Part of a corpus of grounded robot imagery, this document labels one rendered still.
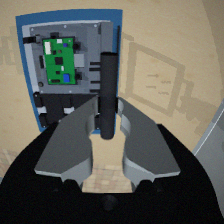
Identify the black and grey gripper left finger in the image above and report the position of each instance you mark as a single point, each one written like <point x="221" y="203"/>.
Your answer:
<point x="62" y="151"/>

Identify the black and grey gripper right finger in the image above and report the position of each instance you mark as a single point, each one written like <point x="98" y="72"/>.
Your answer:
<point x="152" y="152"/>

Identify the green circuit board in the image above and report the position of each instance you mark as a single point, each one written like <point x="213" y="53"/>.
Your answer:
<point x="59" y="60"/>

